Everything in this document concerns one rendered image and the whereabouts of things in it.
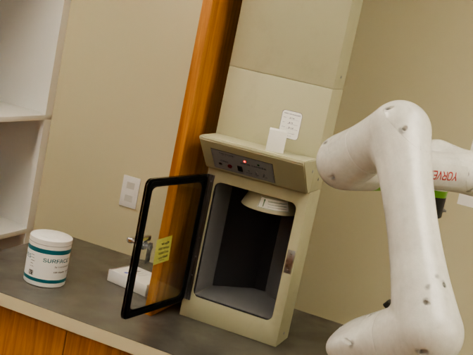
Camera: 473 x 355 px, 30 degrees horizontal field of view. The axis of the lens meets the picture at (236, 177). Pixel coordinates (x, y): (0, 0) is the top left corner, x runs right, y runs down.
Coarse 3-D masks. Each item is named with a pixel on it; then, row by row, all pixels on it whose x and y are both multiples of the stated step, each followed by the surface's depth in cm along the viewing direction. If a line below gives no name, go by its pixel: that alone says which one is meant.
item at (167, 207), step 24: (144, 192) 234; (168, 192) 244; (192, 192) 255; (168, 216) 247; (192, 216) 258; (144, 240) 240; (168, 240) 250; (144, 264) 243; (168, 264) 254; (144, 288) 246; (168, 288) 257
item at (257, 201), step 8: (248, 192) 264; (256, 192) 261; (248, 200) 261; (256, 200) 259; (264, 200) 258; (272, 200) 258; (280, 200) 259; (256, 208) 258; (264, 208) 258; (272, 208) 258; (280, 208) 258; (288, 208) 260
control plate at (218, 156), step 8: (216, 152) 251; (224, 152) 249; (216, 160) 254; (224, 160) 252; (232, 160) 251; (240, 160) 249; (248, 160) 247; (256, 160) 246; (224, 168) 256; (232, 168) 254; (248, 168) 250; (256, 168) 249; (264, 168) 247; (272, 168) 246; (256, 176) 252; (272, 176) 248
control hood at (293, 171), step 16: (208, 144) 250; (224, 144) 247; (240, 144) 245; (256, 144) 252; (208, 160) 256; (272, 160) 243; (288, 160) 240; (304, 160) 241; (288, 176) 245; (304, 176) 242; (304, 192) 248
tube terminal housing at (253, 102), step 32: (224, 96) 258; (256, 96) 254; (288, 96) 250; (320, 96) 247; (224, 128) 259; (256, 128) 255; (320, 128) 248; (288, 192) 253; (192, 288) 267; (288, 288) 256; (224, 320) 264; (256, 320) 260; (288, 320) 264
